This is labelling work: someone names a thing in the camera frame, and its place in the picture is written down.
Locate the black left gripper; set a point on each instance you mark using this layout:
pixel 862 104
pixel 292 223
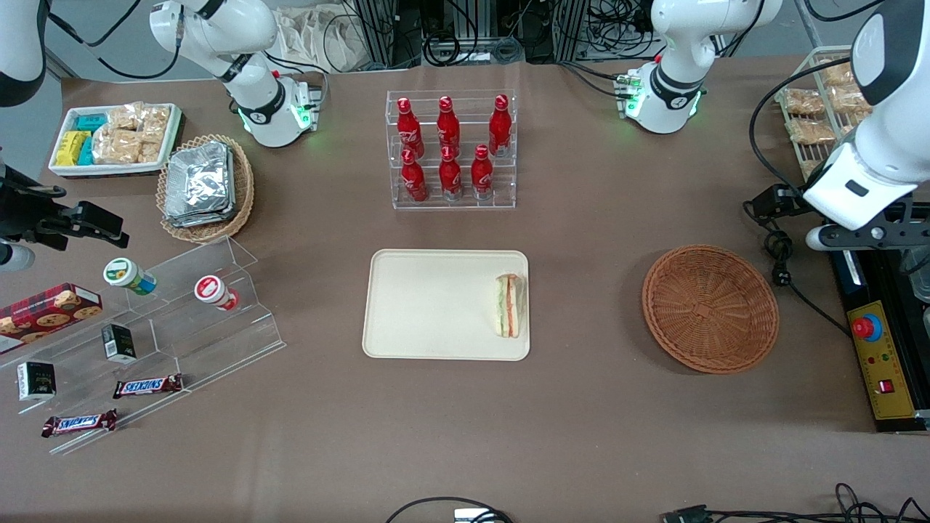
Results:
pixel 790 199

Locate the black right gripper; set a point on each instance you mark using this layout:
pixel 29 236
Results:
pixel 22 212

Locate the triangle sandwich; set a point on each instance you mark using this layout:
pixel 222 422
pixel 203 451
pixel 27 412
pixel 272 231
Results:
pixel 509 305

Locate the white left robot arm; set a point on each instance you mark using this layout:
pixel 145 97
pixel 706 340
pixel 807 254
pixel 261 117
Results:
pixel 683 43

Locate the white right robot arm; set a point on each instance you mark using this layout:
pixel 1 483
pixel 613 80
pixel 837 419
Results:
pixel 247 36

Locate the white rectangular snack tray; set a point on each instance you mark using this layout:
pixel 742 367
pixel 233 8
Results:
pixel 109 169

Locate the round brown wicker basket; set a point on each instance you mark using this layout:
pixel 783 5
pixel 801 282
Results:
pixel 708 312

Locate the oval wicker basket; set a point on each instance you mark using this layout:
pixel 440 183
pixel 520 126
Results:
pixel 243 189

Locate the beige plastic tray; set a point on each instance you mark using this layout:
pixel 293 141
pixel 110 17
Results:
pixel 436 305

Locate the clear bag of fried snacks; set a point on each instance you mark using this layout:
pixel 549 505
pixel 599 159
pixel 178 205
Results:
pixel 810 167
pixel 850 100
pixel 848 129
pixel 803 100
pixel 839 73
pixel 810 131

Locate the green lid yoghurt cup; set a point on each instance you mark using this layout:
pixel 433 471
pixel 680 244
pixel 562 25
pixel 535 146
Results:
pixel 123 273

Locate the teal snack pack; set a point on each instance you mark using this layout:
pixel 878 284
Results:
pixel 86 152
pixel 91 122

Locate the clear rice cracker bag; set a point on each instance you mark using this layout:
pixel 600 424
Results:
pixel 125 116
pixel 156 123
pixel 116 147

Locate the yellow snack pack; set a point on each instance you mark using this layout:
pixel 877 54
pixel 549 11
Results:
pixel 70 147

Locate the red tartan cookie box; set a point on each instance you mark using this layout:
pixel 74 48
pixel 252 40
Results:
pixel 43 312

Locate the silver foil pack stack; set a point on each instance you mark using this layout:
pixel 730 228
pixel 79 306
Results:
pixel 200 185

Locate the small black box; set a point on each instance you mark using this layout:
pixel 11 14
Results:
pixel 36 381
pixel 118 343

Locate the red lid yoghurt cup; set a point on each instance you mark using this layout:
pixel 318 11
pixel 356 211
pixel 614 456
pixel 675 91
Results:
pixel 212 290

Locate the clear acrylic stepped display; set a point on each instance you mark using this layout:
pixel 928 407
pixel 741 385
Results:
pixel 196 341

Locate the red emergency stop button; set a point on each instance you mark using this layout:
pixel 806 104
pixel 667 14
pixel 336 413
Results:
pixel 864 328

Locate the snickers bar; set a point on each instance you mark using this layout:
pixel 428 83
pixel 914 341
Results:
pixel 147 386
pixel 78 423

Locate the black machine with yellow panel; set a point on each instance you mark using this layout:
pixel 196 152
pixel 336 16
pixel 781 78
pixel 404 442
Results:
pixel 883 385

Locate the red cola bottle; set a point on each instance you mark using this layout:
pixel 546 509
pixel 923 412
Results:
pixel 482 176
pixel 448 127
pixel 450 178
pixel 409 131
pixel 500 127
pixel 414 181

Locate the beige cloth bag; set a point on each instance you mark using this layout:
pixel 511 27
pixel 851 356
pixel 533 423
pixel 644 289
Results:
pixel 320 40

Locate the clear acrylic bottle rack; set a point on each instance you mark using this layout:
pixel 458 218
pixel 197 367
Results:
pixel 465 205

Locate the small white device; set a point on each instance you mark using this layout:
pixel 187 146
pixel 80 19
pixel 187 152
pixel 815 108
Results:
pixel 476 516

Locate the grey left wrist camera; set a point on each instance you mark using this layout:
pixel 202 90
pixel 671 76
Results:
pixel 821 238

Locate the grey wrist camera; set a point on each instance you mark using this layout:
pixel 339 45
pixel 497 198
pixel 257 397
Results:
pixel 821 238
pixel 14 257

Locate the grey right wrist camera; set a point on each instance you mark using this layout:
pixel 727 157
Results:
pixel 14 257

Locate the aluminium frame post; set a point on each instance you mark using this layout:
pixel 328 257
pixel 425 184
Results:
pixel 378 33
pixel 570 29

